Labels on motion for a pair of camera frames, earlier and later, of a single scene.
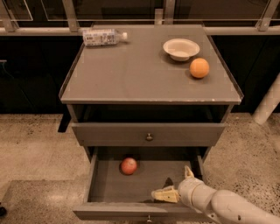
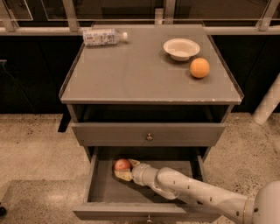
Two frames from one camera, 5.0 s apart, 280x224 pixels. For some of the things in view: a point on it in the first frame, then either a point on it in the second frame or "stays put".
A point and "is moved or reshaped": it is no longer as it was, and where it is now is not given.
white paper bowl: [181, 49] stays put
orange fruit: [199, 67] stays put
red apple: [129, 165] is moved or reshaped
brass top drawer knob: [150, 138] stays put
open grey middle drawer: [111, 194] stays put
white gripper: [188, 189] to [137, 172]
